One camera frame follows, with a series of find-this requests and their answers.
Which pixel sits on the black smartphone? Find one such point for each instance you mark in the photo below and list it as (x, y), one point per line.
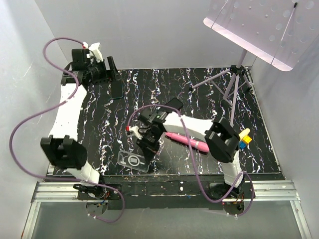
(175, 103)

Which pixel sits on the yellow toy brick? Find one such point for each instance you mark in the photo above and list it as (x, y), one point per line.
(247, 139)

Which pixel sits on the cream wooden toy microphone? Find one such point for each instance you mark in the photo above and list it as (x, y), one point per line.
(244, 133)

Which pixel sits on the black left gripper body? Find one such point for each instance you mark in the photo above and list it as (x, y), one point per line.
(98, 72)

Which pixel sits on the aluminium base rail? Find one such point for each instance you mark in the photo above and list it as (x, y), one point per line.
(273, 190)

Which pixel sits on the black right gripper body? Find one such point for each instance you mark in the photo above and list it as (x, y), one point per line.
(151, 139)

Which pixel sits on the lilac music stand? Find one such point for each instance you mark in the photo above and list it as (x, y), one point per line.
(278, 32)

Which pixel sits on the phone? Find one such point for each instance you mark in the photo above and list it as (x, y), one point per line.
(117, 89)

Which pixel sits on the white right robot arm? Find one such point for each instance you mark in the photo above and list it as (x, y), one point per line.
(220, 137)

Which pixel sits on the pink toy microphone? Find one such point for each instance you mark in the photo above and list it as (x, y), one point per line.
(198, 145)

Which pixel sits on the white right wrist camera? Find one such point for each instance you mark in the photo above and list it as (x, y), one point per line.
(133, 131)

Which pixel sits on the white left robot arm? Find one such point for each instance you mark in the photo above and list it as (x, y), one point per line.
(62, 147)

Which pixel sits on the clear phone case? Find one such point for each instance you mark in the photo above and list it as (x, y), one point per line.
(133, 161)

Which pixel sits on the blue toy brick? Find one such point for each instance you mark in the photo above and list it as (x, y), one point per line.
(242, 145)

